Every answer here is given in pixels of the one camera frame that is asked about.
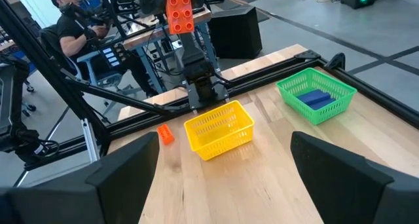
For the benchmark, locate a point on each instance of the person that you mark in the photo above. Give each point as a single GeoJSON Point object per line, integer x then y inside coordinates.
{"type": "Point", "coordinates": [70, 30]}

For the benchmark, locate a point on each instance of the black aluminium table frame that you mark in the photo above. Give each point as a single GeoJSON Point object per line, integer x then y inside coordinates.
{"type": "Point", "coordinates": [281, 74]}

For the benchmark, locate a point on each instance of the yellow plastic basket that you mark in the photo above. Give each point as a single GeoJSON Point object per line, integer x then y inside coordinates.
{"type": "Point", "coordinates": [226, 140]}

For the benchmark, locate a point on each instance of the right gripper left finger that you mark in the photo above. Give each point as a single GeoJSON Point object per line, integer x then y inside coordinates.
{"type": "Point", "coordinates": [82, 201]}

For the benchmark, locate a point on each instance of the black floor box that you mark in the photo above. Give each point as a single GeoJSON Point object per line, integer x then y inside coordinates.
{"type": "Point", "coordinates": [235, 34]}

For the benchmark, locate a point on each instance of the wooden workbench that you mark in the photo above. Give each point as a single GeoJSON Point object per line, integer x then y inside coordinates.
{"type": "Point", "coordinates": [144, 39]}

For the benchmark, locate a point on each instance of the orange studded toy brick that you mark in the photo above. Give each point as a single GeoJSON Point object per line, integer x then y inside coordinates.
{"type": "Point", "coordinates": [165, 134]}
{"type": "Point", "coordinates": [178, 11]}

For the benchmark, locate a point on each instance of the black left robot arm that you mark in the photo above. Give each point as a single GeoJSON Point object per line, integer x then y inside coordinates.
{"type": "Point", "coordinates": [199, 73]}

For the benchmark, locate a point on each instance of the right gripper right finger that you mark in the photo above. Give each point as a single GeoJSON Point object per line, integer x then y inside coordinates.
{"type": "Point", "coordinates": [353, 197]}

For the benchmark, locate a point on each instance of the silver metal bracket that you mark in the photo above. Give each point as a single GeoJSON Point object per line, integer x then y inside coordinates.
{"type": "Point", "coordinates": [90, 139]}

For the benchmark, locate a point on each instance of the grey office chair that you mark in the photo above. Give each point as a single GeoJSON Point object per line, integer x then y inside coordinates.
{"type": "Point", "coordinates": [90, 62]}

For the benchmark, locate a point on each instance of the green plastic basket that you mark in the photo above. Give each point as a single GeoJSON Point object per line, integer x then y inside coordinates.
{"type": "Point", "coordinates": [298, 104]}

